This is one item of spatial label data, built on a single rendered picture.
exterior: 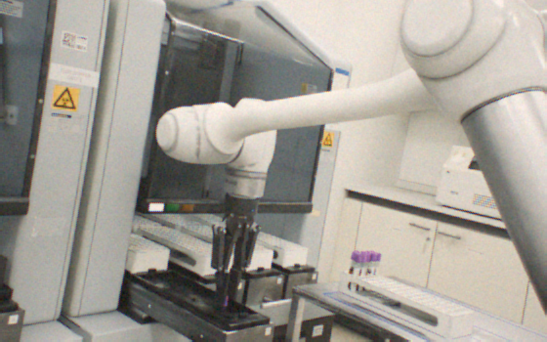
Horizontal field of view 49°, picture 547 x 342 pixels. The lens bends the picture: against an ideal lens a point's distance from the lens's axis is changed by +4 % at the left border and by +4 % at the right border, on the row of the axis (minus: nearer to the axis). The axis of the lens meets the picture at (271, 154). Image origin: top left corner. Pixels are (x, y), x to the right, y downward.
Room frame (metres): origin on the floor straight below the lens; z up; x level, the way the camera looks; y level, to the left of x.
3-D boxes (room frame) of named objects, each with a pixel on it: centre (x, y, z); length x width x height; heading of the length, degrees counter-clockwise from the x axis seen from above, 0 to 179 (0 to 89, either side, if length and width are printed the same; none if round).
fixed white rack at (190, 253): (1.56, 0.19, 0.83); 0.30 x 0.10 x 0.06; 47
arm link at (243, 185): (1.28, 0.05, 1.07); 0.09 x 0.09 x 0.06
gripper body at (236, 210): (1.28, 0.05, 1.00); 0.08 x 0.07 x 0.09; 137
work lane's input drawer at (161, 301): (1.37, 0.22, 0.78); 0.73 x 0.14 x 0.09; 47
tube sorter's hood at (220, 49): (1.71, 0.24, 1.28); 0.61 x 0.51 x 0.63; 137
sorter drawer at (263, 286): (1.76, 0.19, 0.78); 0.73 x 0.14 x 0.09; 47
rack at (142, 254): (1.49, 0.35, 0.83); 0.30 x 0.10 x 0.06; 47
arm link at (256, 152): (1.27, 0.06, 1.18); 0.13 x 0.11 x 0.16; 139
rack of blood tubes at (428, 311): (1.36, -0.35, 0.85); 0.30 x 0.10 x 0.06; 45
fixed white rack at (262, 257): (1.67, 0.09, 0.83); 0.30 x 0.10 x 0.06; 47
